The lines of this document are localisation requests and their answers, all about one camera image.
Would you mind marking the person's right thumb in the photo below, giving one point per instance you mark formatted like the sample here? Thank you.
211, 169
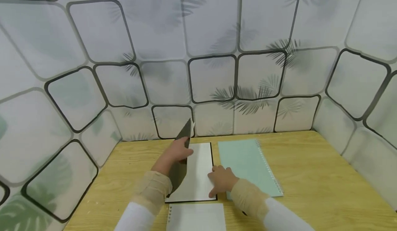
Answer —
213, 192

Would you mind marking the person's left forearm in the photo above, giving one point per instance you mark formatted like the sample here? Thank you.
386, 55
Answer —
148, 198

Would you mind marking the black cover notebook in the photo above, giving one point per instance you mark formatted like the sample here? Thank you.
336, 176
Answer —
200, 176

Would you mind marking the person's right forearm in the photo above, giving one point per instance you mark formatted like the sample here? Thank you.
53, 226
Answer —
263, 208

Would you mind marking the white spiral notebook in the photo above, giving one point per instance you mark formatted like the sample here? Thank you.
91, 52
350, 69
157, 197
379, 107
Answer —
197, 218

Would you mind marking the person's left thumb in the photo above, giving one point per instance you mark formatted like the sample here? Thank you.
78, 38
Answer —
187, 152

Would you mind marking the green spiral notebook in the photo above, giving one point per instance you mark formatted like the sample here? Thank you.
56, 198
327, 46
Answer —
246, 163

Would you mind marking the person's right hand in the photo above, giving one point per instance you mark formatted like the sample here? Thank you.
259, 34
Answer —
225, 183

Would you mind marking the person's right fingers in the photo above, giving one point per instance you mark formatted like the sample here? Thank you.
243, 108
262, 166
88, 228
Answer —
219, 173

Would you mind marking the person's left hand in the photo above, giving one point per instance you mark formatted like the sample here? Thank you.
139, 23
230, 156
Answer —
172, 156

